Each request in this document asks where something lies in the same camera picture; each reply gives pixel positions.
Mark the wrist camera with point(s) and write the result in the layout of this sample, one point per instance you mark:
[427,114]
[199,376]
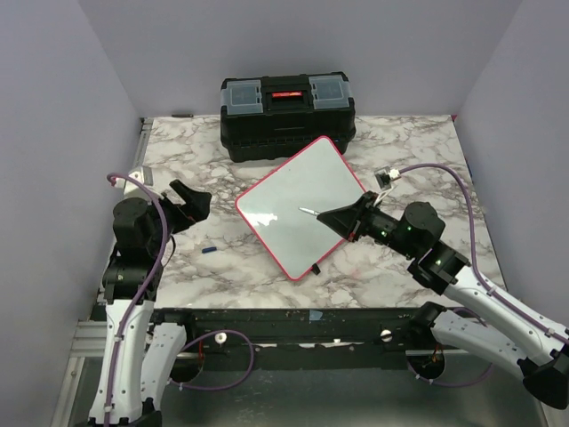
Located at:
[385,178]
[141,174]

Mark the blue whiteboard marker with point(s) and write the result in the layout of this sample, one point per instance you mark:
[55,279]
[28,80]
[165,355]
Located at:
[309,211]

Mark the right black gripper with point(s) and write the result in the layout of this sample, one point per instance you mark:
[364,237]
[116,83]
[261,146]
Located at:
[351,220]

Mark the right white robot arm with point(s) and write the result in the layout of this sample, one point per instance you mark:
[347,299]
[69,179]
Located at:
[532,347]

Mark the black plastic toolbox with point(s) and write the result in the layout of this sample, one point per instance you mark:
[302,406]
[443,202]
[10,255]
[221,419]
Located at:
[266,118]

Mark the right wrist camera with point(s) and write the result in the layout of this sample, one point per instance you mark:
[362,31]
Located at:
[385,178]

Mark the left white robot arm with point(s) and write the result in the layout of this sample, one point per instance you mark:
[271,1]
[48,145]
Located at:
[139,353]

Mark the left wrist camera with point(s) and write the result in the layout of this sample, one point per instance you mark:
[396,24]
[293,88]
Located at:
[141,174]

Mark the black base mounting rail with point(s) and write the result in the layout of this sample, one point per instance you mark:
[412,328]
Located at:
[303,339]

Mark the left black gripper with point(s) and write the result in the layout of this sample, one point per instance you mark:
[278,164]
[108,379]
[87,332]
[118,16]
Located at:
[200,205]

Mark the pink framed whiteboard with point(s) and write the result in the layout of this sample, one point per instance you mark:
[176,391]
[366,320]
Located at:
[281,209]

